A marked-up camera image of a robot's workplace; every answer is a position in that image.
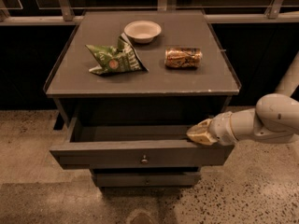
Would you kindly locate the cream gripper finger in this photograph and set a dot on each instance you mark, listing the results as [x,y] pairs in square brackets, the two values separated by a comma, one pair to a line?
[199,133]

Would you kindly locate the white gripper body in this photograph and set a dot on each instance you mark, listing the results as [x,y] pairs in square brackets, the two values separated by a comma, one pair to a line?
[220,128]

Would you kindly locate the grey top drawer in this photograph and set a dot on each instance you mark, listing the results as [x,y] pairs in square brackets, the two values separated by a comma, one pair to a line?
[117,147]

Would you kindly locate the grey drawer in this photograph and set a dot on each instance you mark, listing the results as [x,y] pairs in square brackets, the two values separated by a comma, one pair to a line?
[146,179]
[117,147]

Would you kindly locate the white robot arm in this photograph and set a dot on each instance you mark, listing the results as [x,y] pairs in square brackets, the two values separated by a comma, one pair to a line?
[274,119]

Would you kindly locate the grey drawer cabinet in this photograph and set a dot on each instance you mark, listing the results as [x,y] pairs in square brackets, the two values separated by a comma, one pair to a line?
[158,96]

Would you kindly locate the grey bottom drawer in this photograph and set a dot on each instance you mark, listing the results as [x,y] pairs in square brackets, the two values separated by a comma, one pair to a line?
[146,179]

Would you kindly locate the gold drink can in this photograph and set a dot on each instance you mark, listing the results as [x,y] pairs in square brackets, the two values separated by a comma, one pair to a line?
[182,58]

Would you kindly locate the green chip bag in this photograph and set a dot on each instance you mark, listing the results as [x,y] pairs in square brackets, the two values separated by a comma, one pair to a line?
[116,60]

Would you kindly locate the white paper bowl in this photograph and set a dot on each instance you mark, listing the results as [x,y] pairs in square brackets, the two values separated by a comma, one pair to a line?
[142,32]

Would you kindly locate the metal window railing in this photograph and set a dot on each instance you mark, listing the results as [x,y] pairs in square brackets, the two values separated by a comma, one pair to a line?
[217,11]

